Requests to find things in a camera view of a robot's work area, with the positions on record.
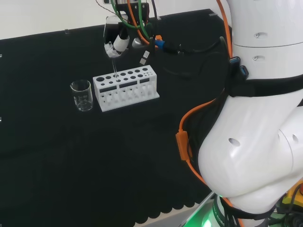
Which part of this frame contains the black cable with USB plug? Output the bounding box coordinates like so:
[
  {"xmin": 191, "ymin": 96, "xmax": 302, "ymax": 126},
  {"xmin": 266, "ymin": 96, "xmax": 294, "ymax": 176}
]
[{"xmin": 139, "ymin": 51, "xmax": 151, "ymax": 66}]

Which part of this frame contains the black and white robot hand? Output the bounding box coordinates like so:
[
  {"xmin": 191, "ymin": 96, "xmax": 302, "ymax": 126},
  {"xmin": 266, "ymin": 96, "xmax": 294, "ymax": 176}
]
[{"xmin": 103, "ymin": 0, "xmax": 157, "ymax": 60}]

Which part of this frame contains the clear glass rod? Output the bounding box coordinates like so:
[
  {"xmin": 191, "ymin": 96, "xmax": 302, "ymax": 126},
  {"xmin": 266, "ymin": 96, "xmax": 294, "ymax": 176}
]
[{"xmin": 111, "ymin": 58, "xmax": 118, "ymax": 78}]

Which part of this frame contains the orange cable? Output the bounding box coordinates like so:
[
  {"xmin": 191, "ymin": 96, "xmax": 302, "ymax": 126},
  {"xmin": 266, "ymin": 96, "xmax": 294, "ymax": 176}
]
[{"xmin": 175, "ymin": 0, "xmax": 244, "ymax": 227}]

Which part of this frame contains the small clear glass beaker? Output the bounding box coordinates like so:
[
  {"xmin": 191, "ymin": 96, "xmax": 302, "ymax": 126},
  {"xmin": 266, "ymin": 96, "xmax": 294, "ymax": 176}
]
[{"xmin": 70, "ymin": 79, "xmax": 94, "ymax": 112}]

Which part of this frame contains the green cable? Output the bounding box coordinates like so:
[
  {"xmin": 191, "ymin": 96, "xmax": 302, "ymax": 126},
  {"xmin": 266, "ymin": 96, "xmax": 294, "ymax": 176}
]
[{"xmin": 110, "ymin": 0, "xmax": 152, "ymax": 41}]

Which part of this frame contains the black scalloped bench cloth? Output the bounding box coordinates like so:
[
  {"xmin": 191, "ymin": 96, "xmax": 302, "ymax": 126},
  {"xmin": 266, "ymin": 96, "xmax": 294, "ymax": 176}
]
[{"xmin": 0, "ymin": 9, "xmax": 235, "ymax": 227}]

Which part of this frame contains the thick black cable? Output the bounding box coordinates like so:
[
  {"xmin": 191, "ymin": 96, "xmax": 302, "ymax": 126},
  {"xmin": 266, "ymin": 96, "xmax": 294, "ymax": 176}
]
[{"xmin": 165, "ymin": 35, "xmax": 225, "ymax": 55}]

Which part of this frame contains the grey metal base plate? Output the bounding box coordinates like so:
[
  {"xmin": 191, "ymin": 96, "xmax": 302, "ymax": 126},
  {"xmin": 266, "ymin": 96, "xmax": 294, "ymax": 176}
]
[{"xmin": 179, "ymin": 191, "xmax": 216, "ymax": 227}]

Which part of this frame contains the white test tube rack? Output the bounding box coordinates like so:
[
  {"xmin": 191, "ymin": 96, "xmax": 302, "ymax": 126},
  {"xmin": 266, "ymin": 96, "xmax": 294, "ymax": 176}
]
[{"xmin": 92, "ymin": 64, "xmax": 160, "ymax": 113}]

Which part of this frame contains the yellow stop button box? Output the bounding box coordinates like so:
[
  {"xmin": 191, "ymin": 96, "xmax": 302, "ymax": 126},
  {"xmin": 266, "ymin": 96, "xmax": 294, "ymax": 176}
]
[{"xmin": 281, "ymin": 182, "xmax": 303, "ymax": 211}]

